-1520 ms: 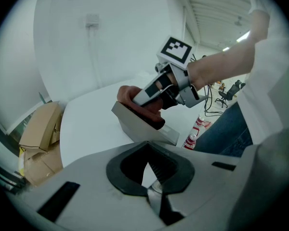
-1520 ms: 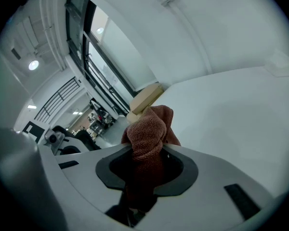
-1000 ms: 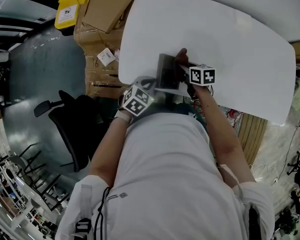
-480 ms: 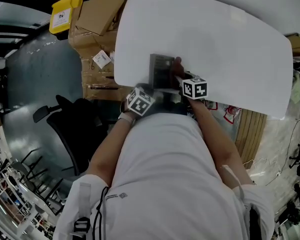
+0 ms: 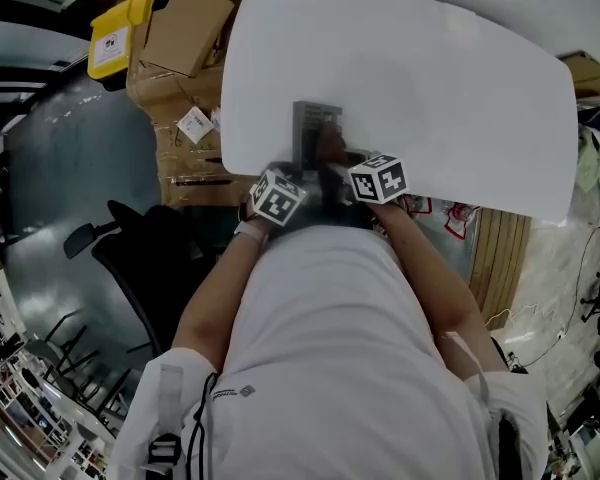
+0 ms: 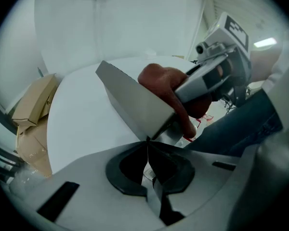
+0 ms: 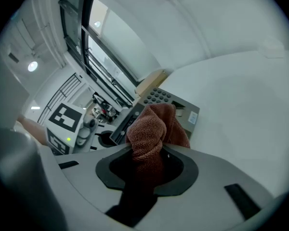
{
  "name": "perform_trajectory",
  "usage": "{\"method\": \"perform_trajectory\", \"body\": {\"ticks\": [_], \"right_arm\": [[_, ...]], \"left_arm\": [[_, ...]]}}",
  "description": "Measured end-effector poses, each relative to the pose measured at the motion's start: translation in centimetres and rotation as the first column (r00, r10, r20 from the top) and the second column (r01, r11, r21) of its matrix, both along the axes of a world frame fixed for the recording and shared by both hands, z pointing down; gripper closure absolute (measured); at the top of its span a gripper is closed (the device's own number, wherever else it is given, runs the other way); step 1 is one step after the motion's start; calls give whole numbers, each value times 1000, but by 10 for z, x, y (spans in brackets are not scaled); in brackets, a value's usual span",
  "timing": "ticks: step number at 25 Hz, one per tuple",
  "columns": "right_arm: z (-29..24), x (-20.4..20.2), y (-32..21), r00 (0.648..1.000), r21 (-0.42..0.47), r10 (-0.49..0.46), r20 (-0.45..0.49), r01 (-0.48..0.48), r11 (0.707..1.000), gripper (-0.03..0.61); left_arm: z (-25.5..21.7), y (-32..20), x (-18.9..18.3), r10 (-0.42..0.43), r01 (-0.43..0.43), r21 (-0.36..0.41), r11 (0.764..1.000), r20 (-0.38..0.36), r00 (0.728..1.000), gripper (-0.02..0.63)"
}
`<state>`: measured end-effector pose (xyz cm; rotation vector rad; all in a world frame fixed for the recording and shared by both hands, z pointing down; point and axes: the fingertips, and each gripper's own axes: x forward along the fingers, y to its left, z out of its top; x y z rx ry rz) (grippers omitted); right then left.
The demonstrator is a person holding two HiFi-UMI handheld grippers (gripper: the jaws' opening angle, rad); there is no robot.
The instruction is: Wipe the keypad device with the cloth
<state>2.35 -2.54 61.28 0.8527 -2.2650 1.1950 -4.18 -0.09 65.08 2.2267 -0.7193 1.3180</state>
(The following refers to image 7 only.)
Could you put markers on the person's left forearm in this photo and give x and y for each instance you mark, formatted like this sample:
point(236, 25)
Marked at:
point(33, 129)

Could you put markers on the round ceiling light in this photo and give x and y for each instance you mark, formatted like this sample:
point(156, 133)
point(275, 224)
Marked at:
point(32, 66)

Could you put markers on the brown cloth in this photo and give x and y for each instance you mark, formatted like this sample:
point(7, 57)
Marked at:
point(147, 133)

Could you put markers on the grey metal keypad device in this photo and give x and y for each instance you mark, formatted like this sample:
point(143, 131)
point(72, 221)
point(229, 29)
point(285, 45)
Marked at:
point(159, 97)

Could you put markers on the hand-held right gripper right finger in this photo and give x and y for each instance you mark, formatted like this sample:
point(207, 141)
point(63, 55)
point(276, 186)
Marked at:
point(207, 177)

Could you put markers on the white wall conduit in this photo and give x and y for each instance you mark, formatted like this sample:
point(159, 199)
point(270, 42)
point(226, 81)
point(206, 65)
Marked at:
point(196, 29)

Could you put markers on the black framed window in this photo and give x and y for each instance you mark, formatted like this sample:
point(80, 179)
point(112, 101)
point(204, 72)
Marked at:
point(115, 40)

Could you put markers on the cluttered background bench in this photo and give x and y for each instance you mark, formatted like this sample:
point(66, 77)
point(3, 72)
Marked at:
point(103, 109)

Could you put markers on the rectangular ceiling light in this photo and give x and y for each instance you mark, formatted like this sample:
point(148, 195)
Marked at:
point(35, 107)

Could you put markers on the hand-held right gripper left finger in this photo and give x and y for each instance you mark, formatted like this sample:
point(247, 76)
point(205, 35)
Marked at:
point(82, 177)

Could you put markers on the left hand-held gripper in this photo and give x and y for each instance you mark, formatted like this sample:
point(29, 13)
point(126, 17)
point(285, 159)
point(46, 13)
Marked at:
point(62, 117)

